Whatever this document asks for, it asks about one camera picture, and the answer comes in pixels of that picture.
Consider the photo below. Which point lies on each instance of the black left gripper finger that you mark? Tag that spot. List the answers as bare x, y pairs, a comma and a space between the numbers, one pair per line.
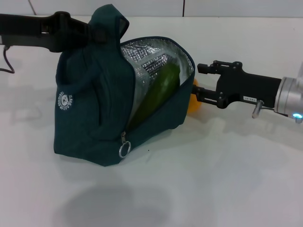
87, 34

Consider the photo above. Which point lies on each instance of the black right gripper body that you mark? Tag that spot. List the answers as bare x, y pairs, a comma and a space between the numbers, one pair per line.
248, 87

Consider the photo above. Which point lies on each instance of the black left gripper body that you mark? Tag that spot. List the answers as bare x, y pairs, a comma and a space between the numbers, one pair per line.
28, 29

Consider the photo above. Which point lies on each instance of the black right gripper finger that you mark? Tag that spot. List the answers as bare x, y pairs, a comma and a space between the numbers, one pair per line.
210, 68
206, 94

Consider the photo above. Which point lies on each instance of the yellow orange pear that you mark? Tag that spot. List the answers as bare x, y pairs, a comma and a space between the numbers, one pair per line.
195, 104

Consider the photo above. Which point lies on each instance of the green cucumber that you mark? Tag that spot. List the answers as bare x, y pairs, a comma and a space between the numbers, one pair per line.
163, 87

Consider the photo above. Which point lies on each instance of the dark teal insulated lunch bag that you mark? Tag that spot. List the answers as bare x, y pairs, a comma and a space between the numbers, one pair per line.
94, 106

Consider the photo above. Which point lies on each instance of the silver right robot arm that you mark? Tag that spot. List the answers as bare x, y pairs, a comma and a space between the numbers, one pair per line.
291, 97

